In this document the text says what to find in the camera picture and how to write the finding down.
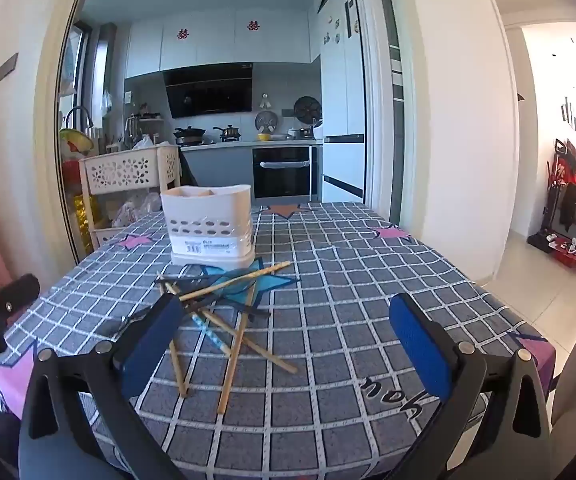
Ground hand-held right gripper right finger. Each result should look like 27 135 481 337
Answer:
383 292 552 480

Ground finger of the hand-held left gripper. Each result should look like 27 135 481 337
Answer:
0 274 41 328

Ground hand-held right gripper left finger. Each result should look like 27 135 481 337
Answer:
18 292 193 480

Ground plain wooden chopstick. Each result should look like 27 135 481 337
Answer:
217 284 259 415
159 280 189 398
202 309 299 375

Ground flower patterned wooden chopstick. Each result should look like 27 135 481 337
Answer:
179 261 293 302

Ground white plastic utensil holder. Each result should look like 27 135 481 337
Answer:
160 185 257 267

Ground grey checked star tablecloth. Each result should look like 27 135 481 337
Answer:
0 201 556 480

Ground gold foil item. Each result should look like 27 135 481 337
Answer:
72 194 100 252

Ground clear bags on trolley shelf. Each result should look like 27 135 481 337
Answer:
112 192 163 228

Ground basin of colourful dishes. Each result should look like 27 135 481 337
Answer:
60 127 94 157

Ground cream perforated storage trolley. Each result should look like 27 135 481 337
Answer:
79 144 181 251

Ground dark cloth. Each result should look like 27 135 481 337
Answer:
178 149 199 187

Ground curved kitchen faucet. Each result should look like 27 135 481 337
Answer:
63 106 94 133

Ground black built-in oven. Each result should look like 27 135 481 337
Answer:
252 146 313 200

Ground countertop spice rack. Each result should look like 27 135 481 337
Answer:
138 105 165 137

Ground red hanging clothes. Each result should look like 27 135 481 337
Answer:
528 137 576 268

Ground white refrigerator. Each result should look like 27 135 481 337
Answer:
318 0 369 206

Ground grey round hanging pan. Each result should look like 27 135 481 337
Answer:
254 111 279 134

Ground black range hood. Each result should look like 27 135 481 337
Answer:
163 62 253 120

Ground black round hanging pan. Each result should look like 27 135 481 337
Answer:
294 96 323 123

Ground white upper kitchen cabinets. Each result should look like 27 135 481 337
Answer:
125 10 321 78

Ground group of fridge magnets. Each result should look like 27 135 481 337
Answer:
322 12 361 46

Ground dark wall panel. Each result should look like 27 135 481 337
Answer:
0 52 20 84

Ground dark wall decoration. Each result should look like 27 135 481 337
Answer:
560 97 576 133

